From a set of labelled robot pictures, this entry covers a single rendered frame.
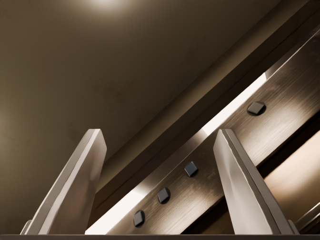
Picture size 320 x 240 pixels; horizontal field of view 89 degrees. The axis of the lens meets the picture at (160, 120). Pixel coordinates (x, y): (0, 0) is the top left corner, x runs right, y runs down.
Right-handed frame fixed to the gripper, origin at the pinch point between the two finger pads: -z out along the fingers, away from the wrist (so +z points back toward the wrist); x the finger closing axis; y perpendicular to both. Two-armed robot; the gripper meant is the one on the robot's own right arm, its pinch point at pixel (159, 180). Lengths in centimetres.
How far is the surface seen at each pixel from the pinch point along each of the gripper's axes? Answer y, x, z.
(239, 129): 34, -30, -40
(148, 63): 58, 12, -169
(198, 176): 48, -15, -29
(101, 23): 19, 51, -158
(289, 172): 34, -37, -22
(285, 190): 36, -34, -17
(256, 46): 45, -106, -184
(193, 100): 96, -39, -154
